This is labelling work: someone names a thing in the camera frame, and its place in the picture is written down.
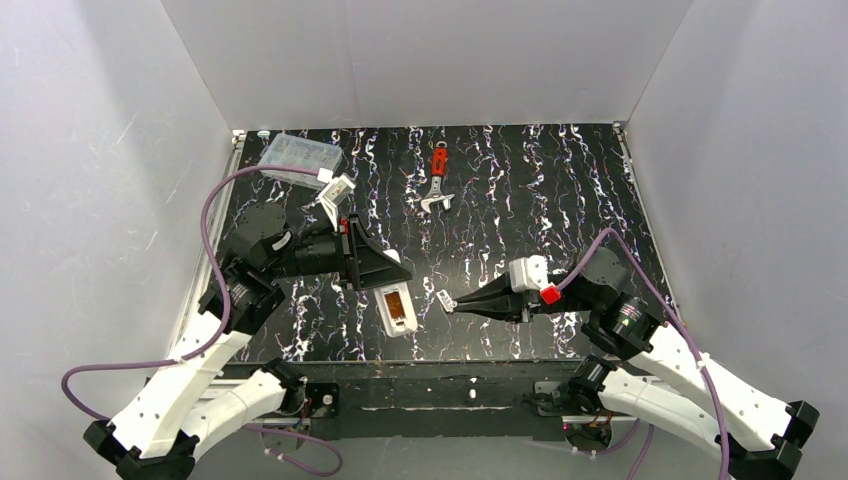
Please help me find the white remote control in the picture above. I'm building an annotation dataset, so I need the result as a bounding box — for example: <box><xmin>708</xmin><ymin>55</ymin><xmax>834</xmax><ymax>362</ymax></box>
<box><xmin>371</xmin><ymin>249</ymin><xmax>418</xmax><ymax>338</ymax></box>

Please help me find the white remote battery cover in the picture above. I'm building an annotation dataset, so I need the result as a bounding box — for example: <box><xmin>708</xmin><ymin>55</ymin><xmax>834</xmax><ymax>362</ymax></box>
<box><xmin>436</xmin><ymin>289</ymin><xmax>458</xmax><ymax>314</ymax></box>

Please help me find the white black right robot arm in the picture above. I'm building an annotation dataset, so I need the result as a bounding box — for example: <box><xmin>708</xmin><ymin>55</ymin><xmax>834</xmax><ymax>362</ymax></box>
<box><xmin>438</xmin><ymin>247</ymin><xmax>820</xmax><ymax>479</ymax></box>

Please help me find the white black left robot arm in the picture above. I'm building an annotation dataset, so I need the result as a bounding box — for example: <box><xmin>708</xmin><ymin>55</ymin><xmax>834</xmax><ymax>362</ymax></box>
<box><xmin>83</xmin><ymin>203</ymin><xmax>413</xmax><ymax>479</ymax></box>

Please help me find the clear plastic screw box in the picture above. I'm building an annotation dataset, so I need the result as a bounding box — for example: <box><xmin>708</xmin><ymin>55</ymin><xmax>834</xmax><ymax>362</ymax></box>
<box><xmin>258</xmin><ymin>133</ymin><xmax>342</xmax><ymax>190</ymax></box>

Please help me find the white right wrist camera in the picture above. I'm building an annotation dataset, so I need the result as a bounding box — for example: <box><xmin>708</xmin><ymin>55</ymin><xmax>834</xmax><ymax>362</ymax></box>
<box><xmin>508</xmin><ymin>255</ymin><xmax>562</xmax><ymax>305</ymax></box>

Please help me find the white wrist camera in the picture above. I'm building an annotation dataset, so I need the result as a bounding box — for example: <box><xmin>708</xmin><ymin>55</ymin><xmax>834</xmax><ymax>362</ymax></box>
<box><xmin>508</xmin><ymin>255</ymin><xmax>562</xmax><ymax>305</ymax></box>
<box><xmin>317</xmin><ymin>168</ymin><xmax>355</xmax><ymax>231</ymax></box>

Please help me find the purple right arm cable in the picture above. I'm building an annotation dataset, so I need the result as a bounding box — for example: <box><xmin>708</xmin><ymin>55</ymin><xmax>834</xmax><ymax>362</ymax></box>
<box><xmin>556</xmin><ymin>227</ymin><xmax>731</xmax><ymax>480</ymax></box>

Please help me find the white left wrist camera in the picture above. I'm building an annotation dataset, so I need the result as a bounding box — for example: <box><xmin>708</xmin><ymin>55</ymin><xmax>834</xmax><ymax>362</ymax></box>
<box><xmin>317</xmin><ymin>168</ymin><xmax>355</xmax><ymax>231</ymax></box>

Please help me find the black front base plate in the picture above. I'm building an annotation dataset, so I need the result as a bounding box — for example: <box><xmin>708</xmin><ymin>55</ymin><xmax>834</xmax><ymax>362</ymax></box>
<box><xmin>296</xmin><ymin>360</ymin><xmax>579</xmax><ymax>441</ymax></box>

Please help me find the red handled adjustable wrench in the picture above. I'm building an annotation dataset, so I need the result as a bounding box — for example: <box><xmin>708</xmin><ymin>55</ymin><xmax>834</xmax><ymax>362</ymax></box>
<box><xmin>421</xmin><ymin>140</ymin><xmax>454</xmax><ymax>214</ymax></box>

